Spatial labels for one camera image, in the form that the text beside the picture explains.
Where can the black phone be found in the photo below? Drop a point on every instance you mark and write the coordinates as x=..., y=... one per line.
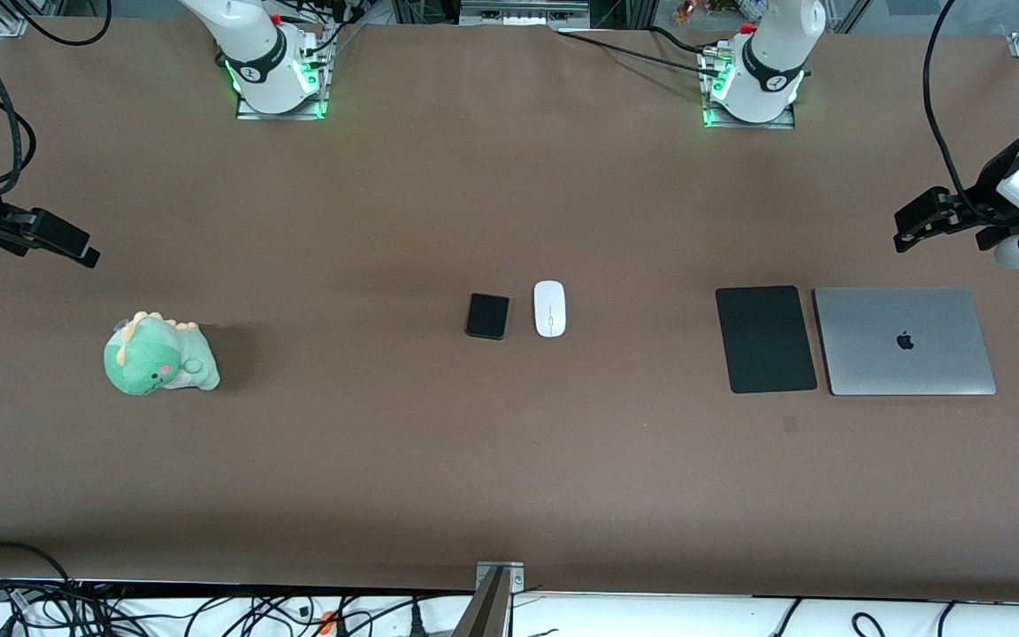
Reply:
x=487, y=316

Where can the green dinosaur plush toy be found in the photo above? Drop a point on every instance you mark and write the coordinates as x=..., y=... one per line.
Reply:
x=156, y=358

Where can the white computer mouse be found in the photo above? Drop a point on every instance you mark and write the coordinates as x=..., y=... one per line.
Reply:
x=549, y=308

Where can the black mouse pad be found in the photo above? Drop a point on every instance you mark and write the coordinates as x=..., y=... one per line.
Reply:
x=766, y=339

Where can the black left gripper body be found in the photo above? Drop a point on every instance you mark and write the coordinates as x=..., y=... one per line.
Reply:
x=992, y=191

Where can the metal table edge bracket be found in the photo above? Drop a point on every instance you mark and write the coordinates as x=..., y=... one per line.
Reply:
x=496, y=593

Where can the grey network switch box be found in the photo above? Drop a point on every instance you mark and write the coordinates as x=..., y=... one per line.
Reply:
x=523, y=11

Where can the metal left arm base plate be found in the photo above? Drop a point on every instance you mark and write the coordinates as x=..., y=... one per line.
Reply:
x=792, y=119

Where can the silver laptop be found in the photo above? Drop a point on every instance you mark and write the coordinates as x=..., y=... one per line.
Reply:
x=905, y=341

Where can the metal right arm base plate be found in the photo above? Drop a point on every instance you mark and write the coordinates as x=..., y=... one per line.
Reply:
x=249, y=113

